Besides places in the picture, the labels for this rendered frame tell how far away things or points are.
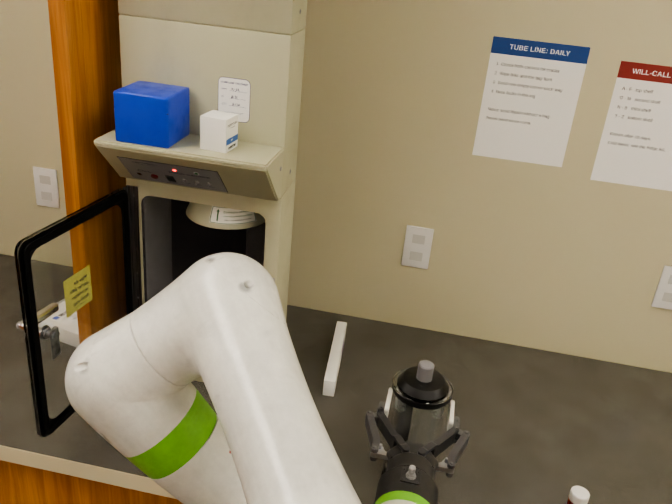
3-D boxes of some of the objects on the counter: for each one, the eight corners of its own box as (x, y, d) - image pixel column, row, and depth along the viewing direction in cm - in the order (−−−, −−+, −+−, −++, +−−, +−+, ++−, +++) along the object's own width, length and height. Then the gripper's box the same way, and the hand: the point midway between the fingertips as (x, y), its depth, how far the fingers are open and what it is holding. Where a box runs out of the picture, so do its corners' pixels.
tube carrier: (383, 450, 136) (396, 362, 127) (436, 462, 135) (454, 373, 126) (375, 489, 127) (389, 396, 118) (433, 502, 125) (452, 408, 116)
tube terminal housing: (177, 315, 178) (173, 2, 145) (298, 337, 173) (322, 20, 140) (133, 369, 155) (117, 14, 122) (271, 396, 151) (292, 35, 118)
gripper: (488, 485, 102) (488, 396, 122) (337, 452, 105) (361, 370, 125) (479, 521, 105) (480, 429, 125) (332, 488, 108) (356, 403, 128)
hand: (419, 406), depth 123 cm, fingers open, 11 cm apart
